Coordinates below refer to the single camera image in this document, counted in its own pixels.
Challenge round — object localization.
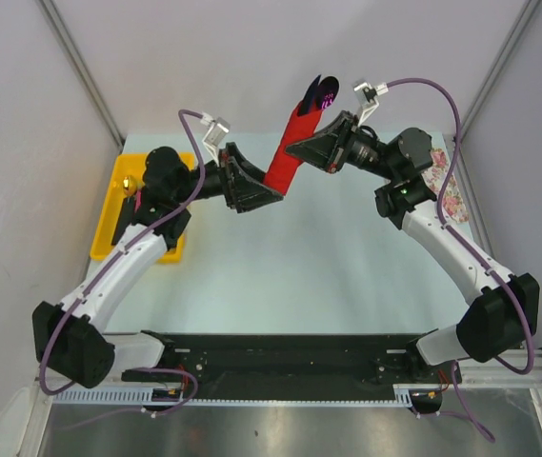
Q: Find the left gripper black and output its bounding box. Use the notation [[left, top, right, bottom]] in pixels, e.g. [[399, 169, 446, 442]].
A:
[[172, 143, 282, 213]]

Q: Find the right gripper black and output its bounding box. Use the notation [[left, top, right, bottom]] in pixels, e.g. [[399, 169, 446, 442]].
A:
[[285, 110, 399, 182]]

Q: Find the red paper napkin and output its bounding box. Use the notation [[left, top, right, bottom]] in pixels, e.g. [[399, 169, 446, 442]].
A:
[[263, 100, 331, 196]]

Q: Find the purple plastic spoon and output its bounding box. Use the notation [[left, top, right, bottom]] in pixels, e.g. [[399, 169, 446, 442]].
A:
[[313, 76, 339, 110]]

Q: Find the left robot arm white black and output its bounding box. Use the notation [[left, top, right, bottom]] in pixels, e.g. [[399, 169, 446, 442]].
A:
[[32, 143, 284, 388]]

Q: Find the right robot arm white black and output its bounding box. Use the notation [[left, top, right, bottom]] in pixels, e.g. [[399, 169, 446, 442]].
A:
[[286, 111, 540, 382]]

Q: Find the pink napkin roll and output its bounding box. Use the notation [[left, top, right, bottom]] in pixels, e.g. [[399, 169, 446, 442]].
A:
[[134, 190, 142, 210]]

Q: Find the black napkin roll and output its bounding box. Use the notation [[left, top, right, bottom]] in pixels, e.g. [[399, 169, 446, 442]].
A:
[[110, 196, 137, 247]]

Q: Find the yellow plastic tray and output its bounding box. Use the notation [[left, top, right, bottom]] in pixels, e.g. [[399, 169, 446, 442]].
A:
[[90, 152, 196, 264]]

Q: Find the gold spoon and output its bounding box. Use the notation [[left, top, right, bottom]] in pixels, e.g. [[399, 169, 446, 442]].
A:
[[121, 175, 140, 198]]

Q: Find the floral placemat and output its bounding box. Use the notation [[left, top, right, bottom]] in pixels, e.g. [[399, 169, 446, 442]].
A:
[[422, 149, 469, 224]]

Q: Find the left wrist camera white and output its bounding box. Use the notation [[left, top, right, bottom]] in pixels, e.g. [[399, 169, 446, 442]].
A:
[[200, 113, 231, 163]]

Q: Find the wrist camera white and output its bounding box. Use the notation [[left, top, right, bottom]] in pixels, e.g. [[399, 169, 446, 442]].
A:
[[352, 80, 389, 127], [200, 113, 231, 163]]

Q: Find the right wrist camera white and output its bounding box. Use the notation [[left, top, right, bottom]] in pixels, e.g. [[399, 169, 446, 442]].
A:
[[352, 80, 389, 127]]

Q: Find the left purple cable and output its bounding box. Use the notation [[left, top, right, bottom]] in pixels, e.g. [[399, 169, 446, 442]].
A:
[[37, 109, 214, 420]]

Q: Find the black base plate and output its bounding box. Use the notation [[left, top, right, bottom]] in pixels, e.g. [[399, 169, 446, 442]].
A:
[[121, 333, 451, 402]]

